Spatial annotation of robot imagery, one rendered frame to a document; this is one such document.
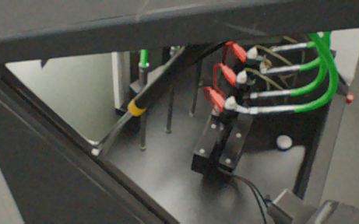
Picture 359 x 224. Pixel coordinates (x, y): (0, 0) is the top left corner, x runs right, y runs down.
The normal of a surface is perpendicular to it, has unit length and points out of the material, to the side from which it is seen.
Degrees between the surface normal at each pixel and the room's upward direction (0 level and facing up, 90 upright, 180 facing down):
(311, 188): 0
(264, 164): 0
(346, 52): 0
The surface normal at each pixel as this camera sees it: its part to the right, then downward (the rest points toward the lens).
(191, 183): 0.07, -0.59
